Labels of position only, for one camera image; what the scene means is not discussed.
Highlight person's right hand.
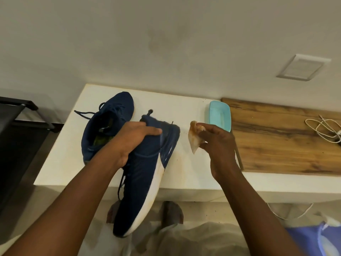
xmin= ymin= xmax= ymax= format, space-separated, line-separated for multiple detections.
xmin=196 ymin=123 xmax=240 ymax=185

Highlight person's left hand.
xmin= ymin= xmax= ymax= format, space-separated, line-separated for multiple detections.
xmin=110 ymin=121 xmax=163 ymax=169

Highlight beige cleaning cloth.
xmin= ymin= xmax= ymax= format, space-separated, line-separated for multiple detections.
xmin=188 ymin=121 xmax=208 ymax=155

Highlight black shoe rack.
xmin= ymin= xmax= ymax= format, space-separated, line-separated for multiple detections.
xmin=0 ymin=96 xmax=58 ymax=211

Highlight person's right forearm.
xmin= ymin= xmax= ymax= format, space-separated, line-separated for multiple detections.
xmin=220 ymin=167 xmax=305 ymax=256

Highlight person's left forearm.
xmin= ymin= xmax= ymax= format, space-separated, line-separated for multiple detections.
xmin=1 ymin=146 xmax=128 ymax=256

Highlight person's left foot grey sock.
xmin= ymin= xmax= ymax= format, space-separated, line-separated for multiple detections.
xmin=106 ymin=199 xmax=122 ymax=224

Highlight person's foot grey sock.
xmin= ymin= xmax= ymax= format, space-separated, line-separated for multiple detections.
xmin=106 ymin=199 xmax=122 ymax=224
xmin=161 ymin=201 xmax=184 ymax=228

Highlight person's right foot grey sock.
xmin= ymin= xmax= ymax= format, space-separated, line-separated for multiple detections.
xmin=161 ymin=201 xmax=184 ymax=228

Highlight light blue plastic container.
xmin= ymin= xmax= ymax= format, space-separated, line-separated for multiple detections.
xmin=207 ymin=100 xmax=232 ymax=133

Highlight brown wooden board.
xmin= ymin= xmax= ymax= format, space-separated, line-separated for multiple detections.
xmin=221 ymin=97 xmax=341 ymax=176

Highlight white shorts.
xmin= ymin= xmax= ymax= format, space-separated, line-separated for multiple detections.
xmin=77 ymin=221 xmax=251 ymax=256

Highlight blue plastic bag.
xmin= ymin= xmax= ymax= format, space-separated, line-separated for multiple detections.
xmin=285 ymin=215 xmax=341 ymax=256

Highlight white floor cable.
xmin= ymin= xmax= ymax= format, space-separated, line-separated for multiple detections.
xmin=266 ymin=202 xmax=314 ymax=220

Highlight coiled white charging cable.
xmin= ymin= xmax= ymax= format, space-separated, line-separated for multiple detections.
xmin=304 ymin=114 xmax=341 ymax=144

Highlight white wall switch plate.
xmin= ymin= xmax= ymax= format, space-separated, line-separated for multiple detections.
xmin=276 ymin=53 xmax=332 ymax=82

